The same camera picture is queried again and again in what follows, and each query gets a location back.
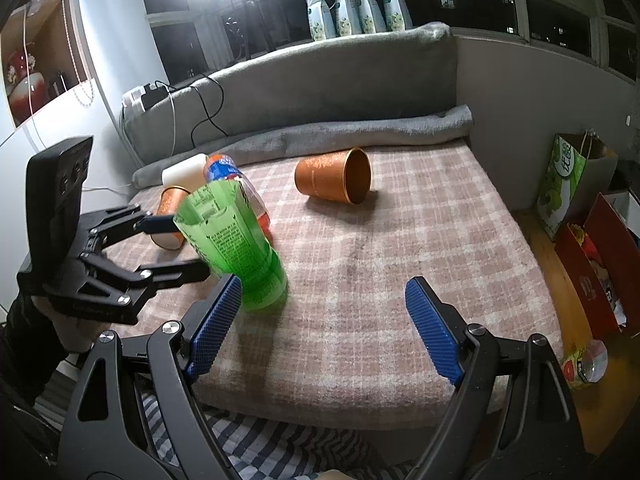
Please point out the pink plaid blanket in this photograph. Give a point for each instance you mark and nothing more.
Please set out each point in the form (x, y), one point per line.
(341, 351)

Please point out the blue striped cloth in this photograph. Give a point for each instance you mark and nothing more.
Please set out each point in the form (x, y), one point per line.
(260, 449)

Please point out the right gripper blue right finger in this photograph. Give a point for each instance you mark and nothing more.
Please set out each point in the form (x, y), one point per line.
(440, 327)

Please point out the blue orange snack cup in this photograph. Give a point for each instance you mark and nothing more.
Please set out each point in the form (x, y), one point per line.
(222, 167)

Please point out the white plastic cup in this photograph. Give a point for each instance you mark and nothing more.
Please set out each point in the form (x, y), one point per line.
(188, 174)

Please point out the white green pouch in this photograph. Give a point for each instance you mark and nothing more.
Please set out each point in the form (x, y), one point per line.
(397, 15)
(320, 20)
(371, 17)
(347, 18)

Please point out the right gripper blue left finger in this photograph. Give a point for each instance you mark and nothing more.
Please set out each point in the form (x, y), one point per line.
(208, 322)

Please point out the red paper bag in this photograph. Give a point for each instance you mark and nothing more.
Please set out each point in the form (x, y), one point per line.
(601, 258)

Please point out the grey sofa back cushion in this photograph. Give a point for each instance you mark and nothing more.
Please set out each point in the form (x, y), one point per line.
(381, 76)

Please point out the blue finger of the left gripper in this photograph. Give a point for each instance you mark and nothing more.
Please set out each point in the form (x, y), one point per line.
(152, 224)
(174, 274)

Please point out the orange cup near cushion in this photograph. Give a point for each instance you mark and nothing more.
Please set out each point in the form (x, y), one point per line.
(343, 177)

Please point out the orange cup by white cup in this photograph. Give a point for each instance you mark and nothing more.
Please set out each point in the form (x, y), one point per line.
(167, 235)

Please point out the rolled grey blanket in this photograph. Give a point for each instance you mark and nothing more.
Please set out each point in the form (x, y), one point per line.
(322, 137)

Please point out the small jar on floor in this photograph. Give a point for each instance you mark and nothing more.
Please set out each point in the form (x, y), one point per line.
(586, 366)

